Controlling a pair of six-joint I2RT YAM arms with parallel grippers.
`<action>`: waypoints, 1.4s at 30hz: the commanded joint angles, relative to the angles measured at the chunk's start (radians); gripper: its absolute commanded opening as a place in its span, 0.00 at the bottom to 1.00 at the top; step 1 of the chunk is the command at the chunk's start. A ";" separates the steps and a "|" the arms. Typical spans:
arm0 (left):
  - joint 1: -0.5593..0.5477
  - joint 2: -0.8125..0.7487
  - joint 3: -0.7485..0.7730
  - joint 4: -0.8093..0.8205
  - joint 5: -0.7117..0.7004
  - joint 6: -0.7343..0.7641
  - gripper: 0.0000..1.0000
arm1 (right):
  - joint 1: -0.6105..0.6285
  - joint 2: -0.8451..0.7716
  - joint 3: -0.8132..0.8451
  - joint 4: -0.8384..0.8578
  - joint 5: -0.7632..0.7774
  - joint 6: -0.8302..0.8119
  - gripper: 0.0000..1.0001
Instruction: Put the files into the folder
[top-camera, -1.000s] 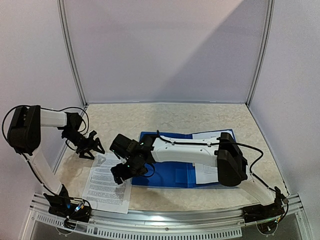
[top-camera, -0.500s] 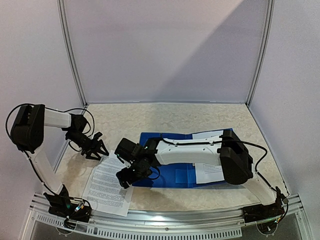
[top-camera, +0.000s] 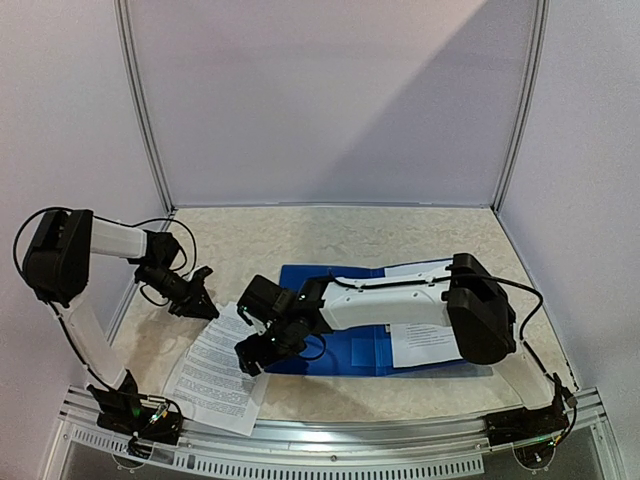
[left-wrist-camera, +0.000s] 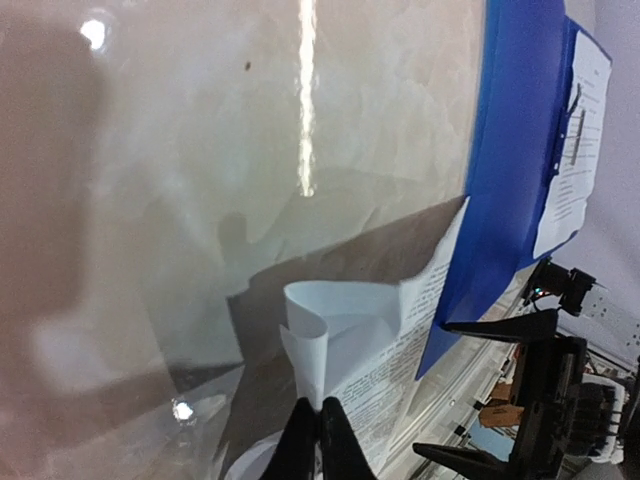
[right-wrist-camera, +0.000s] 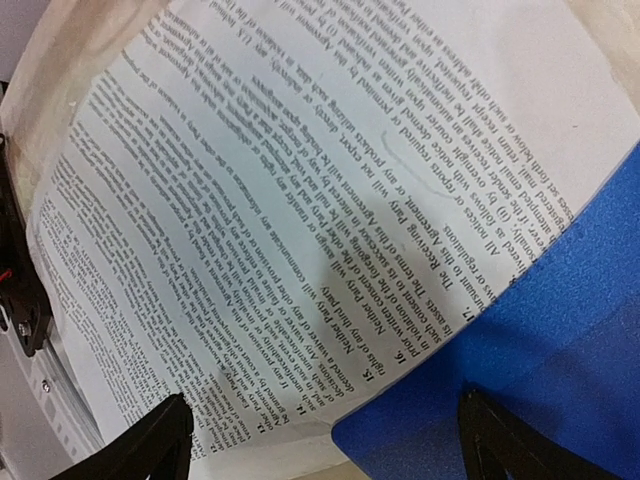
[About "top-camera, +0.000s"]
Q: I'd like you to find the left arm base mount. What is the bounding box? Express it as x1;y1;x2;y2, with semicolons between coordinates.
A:
87;371;184;446

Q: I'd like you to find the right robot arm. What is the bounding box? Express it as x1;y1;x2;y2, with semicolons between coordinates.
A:
235;253;577;436

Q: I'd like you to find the right aluminium frame post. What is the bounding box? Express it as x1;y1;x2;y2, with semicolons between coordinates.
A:
491;0;550;216

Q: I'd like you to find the printed paper sheet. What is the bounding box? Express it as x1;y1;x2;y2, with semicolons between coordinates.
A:
163;303;269;436
384;258;462;370

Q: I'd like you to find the aluminium front rail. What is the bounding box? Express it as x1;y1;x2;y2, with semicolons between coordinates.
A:
44;387;625;479

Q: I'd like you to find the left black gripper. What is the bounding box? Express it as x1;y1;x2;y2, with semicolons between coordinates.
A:
139;264;220;320

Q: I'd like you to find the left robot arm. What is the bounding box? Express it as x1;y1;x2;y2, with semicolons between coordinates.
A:
12;206;219;392

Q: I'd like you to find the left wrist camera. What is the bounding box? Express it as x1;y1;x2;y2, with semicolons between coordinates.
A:
191;266;213;282

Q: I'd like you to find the blue plastic folder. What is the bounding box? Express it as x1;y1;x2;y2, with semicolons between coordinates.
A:
267;258;493;378

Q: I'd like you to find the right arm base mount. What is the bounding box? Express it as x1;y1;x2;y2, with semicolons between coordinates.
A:
483;394;578;472

